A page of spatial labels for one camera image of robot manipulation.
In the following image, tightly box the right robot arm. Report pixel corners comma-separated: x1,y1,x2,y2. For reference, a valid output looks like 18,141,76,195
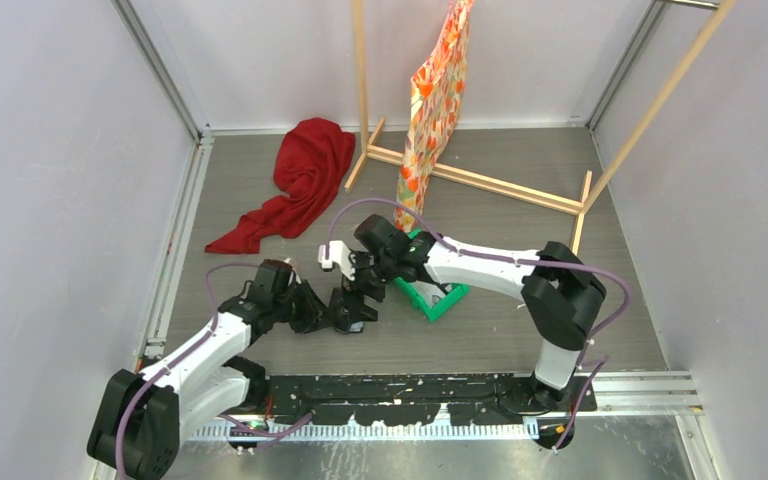
318,214,607,411

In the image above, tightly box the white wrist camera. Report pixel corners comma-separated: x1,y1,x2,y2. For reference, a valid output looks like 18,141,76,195
283,259,302,284
317,240,355,277

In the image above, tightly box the red cloth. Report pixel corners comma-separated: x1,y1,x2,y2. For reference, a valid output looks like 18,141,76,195
204,117,356,255

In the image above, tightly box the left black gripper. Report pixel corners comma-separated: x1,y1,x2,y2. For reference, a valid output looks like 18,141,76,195
272,279,338,335

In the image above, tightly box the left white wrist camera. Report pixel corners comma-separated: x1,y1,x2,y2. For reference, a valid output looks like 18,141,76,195
283,259,302,284

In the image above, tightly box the wooden rack frame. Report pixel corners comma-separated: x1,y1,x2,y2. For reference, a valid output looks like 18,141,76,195
344,0,738,256

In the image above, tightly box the purple cable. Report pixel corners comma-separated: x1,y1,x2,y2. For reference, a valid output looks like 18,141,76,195
113,262,316,480
325,197,632,453

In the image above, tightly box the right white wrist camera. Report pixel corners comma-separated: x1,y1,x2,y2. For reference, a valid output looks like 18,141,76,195
317,240,355,277

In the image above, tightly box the black card holder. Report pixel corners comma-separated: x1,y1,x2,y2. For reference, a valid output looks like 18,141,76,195
329,305,378,334

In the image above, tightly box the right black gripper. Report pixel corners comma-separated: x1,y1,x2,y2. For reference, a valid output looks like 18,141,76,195
337,249,397,324

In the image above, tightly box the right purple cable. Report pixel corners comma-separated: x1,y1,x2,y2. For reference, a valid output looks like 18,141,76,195
325,197,632,453

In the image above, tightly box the floral orange gift bag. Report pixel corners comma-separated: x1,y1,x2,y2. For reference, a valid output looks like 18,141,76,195
394,0,474,232

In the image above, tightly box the green plastic bin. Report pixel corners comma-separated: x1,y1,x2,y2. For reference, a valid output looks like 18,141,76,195
393,266,470,323

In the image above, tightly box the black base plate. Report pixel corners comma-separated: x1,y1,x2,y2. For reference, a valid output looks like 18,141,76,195
228,373,597,426

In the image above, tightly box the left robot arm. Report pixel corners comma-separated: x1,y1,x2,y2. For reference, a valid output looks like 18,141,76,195
86,260,365,479

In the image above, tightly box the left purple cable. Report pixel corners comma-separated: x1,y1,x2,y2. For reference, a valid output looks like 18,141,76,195
113,262,316,480

